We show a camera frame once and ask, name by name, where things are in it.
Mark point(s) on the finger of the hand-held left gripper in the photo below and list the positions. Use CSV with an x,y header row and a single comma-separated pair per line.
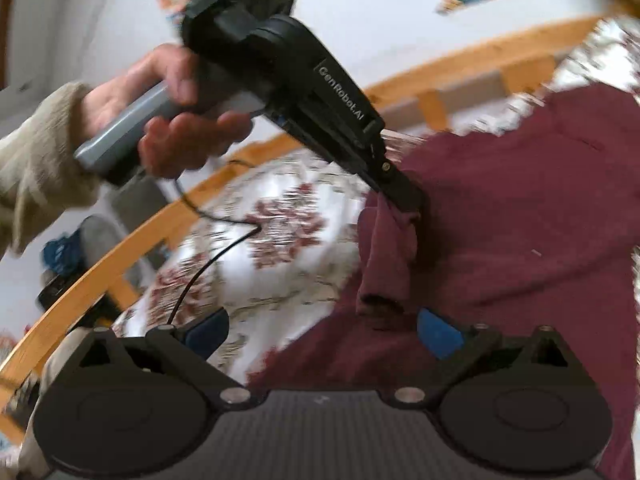
x,y
400,191

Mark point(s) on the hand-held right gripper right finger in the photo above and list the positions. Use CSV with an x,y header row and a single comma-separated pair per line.
x,y
440,336

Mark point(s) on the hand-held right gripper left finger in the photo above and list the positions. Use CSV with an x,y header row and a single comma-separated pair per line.
x,y
207,334

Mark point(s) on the maroon garment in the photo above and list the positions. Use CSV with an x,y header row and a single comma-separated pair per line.
x,y
500,210

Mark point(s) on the person's left forearm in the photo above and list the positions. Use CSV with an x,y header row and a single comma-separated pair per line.
x,y
35,160

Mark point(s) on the person's left hand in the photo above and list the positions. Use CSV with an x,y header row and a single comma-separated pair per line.
x,y
167,65

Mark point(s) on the floral patterned blanket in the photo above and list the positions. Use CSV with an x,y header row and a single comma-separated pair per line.
x,y
280,270

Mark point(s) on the grey object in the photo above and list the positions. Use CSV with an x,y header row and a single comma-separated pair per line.
x,y
130,210

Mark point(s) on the dark object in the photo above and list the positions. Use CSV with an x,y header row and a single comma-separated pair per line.
x,y
60,292

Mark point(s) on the blue cloth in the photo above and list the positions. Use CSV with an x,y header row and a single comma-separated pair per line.
x,y
62,255

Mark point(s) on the wooden bed frame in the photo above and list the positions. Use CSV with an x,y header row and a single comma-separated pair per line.
x,y
65,305

